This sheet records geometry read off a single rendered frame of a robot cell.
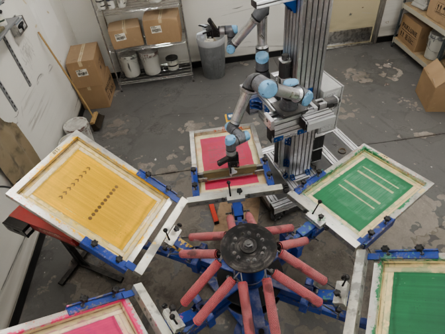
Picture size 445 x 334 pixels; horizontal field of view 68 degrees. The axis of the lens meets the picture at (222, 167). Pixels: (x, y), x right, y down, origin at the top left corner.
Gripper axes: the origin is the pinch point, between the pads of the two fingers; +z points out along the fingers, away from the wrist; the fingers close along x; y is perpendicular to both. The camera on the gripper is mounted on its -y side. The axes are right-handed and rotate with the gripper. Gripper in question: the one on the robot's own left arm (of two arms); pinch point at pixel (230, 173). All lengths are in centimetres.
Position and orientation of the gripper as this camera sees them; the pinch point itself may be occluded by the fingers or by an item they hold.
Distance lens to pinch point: 255.0
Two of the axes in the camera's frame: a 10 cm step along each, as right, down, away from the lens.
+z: 0.7, 7.1, 7.0
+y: 9.9, -1.3, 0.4
